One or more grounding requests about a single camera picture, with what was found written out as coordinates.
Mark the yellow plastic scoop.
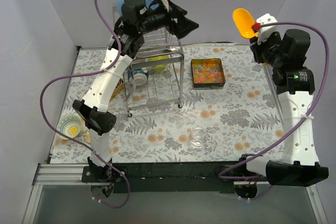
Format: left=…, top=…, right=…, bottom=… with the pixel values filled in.
left=232, top=8, right=270, bottom=67

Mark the square tin of star candies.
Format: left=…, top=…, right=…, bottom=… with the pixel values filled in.
left=191, top=58, right=226, bottom=89

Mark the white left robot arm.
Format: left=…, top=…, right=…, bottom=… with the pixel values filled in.
left=72, top=0, right=199, bottom=182

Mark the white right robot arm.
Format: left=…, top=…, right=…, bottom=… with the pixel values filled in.
left=237, top=29, right=329, bottom=187

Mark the green bowl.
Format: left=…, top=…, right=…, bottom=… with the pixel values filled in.
left=148, top=55, right=169, bottom=72

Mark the blue and white mug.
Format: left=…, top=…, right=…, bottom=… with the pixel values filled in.
left=127, top=68, right=149, bottom=86

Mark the floral patterned table mat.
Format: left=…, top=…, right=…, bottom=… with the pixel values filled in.
left=51, top=44, right=291, bottom=163

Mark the gold tin of small items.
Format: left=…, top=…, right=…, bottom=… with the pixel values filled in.
left=109, top=79, right=124, bottom=102

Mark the clear plastic jar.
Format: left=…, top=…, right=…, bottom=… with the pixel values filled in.
left=189, top=127, right=208, bottom=148

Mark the gold round jar lid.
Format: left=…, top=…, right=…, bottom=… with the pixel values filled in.
left=83, top=131, right=91, bottom=144

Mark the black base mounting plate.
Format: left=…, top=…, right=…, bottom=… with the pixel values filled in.
left=81, top=163, right=270, bottom=195

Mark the patterned ceramic bowl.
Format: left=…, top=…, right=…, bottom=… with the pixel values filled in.
left=56, top=115, right=82, bottom=140

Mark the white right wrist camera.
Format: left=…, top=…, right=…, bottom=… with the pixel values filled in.
left=256, top=13, right=277, bottom=45

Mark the steel wire dish rack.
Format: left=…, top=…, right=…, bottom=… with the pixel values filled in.
left=112, top=0, right=184, bottom=118

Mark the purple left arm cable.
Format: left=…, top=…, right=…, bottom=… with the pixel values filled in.
left=41, top=0, right=158, bottom=209

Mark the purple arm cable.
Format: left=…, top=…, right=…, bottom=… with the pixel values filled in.
left=41, top=0, right=158, bottom=209
left=218, top=22, right=330, bottom=200

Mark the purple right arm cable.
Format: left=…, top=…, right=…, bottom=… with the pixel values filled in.
left=218, top=22, right=330, bottom=200

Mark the aluminium table edge rail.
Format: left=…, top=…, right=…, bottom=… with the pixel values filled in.
left=23, top=162, right=328, bottom=223

